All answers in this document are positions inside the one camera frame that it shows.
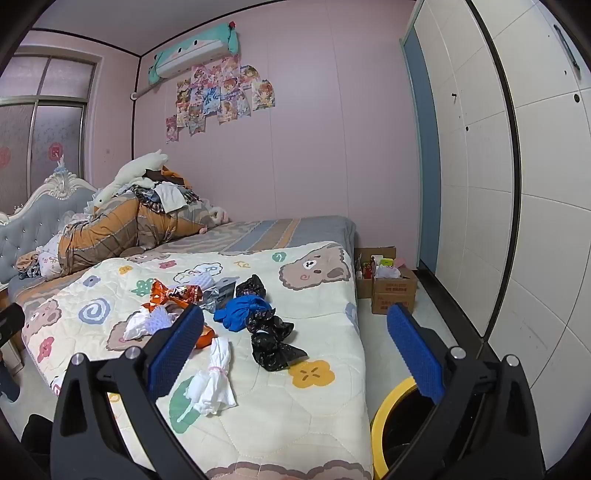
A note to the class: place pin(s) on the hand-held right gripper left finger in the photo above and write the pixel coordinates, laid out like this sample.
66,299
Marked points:
175,353

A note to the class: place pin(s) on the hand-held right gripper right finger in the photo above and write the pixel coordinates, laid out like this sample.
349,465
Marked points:
415,355

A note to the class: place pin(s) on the orange plush toy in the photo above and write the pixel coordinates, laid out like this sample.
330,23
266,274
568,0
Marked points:
205,337

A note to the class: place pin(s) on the white plastic bag pink tie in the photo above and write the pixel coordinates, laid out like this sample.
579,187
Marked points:
212,383

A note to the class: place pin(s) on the orange foil wrapper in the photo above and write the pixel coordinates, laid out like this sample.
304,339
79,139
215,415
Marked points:
159,291

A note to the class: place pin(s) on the yellow trash bin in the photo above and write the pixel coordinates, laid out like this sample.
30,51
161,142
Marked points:
382,415

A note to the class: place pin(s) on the blue plastic bag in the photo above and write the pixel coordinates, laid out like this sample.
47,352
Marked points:
240,314

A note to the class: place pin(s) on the large black dotted bag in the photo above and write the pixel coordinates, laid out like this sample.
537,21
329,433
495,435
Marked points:
272,346

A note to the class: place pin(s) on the dark patterned cloth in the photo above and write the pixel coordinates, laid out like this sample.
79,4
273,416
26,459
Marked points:
28,271

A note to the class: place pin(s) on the colourful foil wrapper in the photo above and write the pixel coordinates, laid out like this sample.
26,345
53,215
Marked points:
187,293

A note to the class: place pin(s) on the cardboard boxes with items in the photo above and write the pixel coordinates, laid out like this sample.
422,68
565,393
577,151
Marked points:
395,293

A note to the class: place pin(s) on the floral white pillow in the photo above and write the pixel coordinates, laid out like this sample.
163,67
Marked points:
48,265

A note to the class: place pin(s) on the silver wrapper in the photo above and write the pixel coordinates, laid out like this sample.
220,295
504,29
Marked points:
221,293

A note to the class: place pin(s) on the plain cardboard box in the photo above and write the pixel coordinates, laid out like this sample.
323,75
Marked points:
362,286

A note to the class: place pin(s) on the small bottles and packets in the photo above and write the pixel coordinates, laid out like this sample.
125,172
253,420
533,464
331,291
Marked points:
387,270

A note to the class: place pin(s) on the small black plastic bag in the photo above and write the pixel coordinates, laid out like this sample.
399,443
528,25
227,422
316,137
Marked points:
250,286

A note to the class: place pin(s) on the grey tufted headboard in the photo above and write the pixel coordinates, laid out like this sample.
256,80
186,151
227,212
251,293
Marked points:
32,221

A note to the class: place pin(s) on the printed bear flower blanket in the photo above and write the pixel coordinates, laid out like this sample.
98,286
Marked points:
300,415

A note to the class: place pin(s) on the orange striped quilt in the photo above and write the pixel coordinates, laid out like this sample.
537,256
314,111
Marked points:
115,230

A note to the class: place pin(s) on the pink white plush toy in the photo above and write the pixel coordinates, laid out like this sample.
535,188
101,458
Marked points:
219,214

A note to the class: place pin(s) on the pile of clothes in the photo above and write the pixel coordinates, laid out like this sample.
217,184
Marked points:
171,194

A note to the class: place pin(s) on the striped bed sheet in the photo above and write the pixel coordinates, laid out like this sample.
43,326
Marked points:
295,230

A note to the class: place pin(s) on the blue door panel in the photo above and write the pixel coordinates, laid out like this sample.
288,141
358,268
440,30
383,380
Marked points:
422,161

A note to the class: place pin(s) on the white wardrobe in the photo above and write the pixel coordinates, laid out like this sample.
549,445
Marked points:
531,184

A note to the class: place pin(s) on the frosted glass window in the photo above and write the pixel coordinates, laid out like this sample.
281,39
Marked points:
55,115

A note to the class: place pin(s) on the air conditioner with teal cover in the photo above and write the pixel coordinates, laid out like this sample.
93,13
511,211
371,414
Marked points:
194,50

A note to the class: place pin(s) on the cluster of wall posters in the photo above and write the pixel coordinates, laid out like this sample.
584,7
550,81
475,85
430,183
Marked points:
221,97

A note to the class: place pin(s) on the white wall pipe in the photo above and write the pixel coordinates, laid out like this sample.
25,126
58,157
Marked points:
143,91

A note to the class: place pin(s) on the black wall conduit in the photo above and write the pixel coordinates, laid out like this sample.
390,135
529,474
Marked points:
92,41

